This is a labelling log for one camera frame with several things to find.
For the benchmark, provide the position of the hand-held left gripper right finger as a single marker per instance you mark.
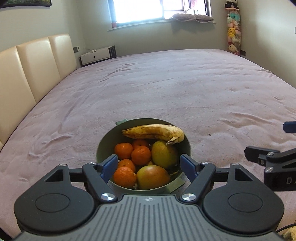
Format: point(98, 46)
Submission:
point(188, 168)

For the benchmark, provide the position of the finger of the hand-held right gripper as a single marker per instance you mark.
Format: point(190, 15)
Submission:
point(256, 154)
point(290, 127)

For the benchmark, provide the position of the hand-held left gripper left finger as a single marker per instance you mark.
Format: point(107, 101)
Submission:
point(109, 168)

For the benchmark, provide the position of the orange tangerine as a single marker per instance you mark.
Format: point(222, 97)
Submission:
point(140, 143)
point(126, 164)
point(123, 151)
point(124, 177)
point(141, 155)

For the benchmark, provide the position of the green colander bowl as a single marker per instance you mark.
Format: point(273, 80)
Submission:
point(106, 143)

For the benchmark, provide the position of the spotted yellow banana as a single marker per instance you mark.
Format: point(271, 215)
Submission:
point(150, 132)

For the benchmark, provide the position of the beige fluffy cloth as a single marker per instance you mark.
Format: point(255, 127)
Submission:
point(290, 235)

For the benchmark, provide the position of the pink bed blanket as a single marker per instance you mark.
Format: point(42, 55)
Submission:
point(161, 81)

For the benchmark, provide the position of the hanging plush toy organizer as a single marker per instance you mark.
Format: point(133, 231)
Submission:
point(234, 32)

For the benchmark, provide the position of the white nightstand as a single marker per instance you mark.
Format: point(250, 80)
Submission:
point(97, 56)

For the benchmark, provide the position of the cream padded headboard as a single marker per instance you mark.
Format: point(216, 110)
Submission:
point(27, 69)

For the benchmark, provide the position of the panda plush toy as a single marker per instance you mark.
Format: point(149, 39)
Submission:
point(232, 3)

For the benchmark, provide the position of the window sill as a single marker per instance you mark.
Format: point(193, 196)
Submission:
point(138, 25)

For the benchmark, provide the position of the grey cushion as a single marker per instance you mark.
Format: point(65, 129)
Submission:
point(192, 17)

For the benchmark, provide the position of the bright window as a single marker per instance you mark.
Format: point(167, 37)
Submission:
point(138, 10)

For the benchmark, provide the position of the black wall outlet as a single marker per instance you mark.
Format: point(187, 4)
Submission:
point(243, 53)

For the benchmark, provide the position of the dark framed wall picture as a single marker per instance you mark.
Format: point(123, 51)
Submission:
point(23, 2)

